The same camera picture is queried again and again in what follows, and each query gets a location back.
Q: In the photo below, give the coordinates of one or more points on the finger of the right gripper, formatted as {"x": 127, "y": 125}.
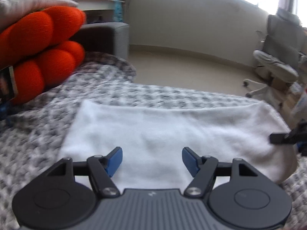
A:
{"x": 295, "y": 137}

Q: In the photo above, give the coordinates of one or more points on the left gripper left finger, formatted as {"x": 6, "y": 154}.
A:
{"x": 101, "y": 170}

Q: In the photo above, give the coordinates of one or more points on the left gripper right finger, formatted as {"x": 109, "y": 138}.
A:
{"x": 202, "y": 169}

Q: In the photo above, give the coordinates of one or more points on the white t-shirt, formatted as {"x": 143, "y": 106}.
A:
{"x": 152, "y": 140}

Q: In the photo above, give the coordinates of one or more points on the grey checked quilt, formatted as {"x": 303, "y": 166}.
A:
{"x": 32, "y": 134}

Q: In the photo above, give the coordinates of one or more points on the grey office chair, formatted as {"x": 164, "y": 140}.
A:
{"x": 280, "y": 55}

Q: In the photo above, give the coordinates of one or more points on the grey sofa armrest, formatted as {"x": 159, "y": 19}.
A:
{"x": 109, "y": 37}

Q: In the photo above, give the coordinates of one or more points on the orange knotted cushion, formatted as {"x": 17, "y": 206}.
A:
{"x": 39, "y": 52}

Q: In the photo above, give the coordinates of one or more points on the white desk with shelves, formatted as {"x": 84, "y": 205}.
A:
{"x": 101, "y": 11}

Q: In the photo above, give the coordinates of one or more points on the beige pillow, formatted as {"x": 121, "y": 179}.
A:
{"x": 14, "y": 10}

